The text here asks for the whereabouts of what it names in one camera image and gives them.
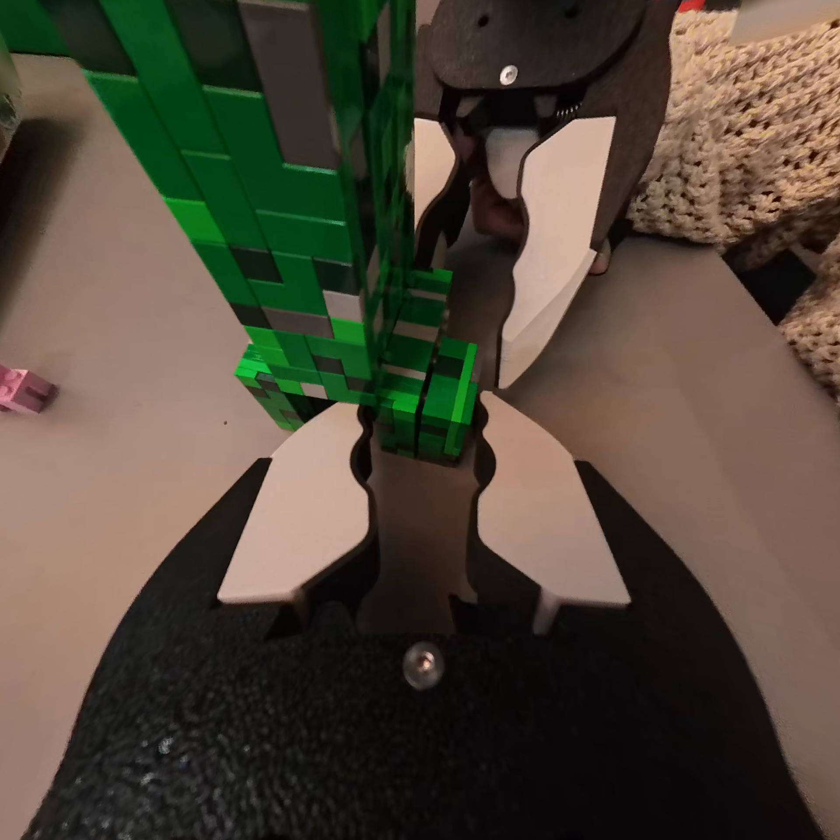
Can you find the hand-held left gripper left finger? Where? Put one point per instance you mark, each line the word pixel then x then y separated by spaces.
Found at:
pixel 308 518

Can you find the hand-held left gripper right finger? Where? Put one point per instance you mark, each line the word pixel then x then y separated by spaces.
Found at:
pixel 544 518

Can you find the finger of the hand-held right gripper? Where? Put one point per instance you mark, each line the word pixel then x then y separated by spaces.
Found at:
pixel 433 170
pixel 564 216

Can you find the green lego block tan tile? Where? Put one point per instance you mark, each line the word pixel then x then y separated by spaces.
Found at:
pixel 446 407

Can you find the tall green creeper lego model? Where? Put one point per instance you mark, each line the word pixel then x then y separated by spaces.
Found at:
pixel 262 164

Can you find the person's right forearm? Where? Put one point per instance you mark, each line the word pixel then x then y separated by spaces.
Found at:
pixel 741 131

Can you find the pink lego pig figure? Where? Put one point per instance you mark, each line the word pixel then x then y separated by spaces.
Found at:
pixel 19 388

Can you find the person's right hand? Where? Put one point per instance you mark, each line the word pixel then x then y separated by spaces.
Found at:
pixel 499 210

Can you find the person's cream knit sweater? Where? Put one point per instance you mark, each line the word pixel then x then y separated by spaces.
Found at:
pixel 814 328

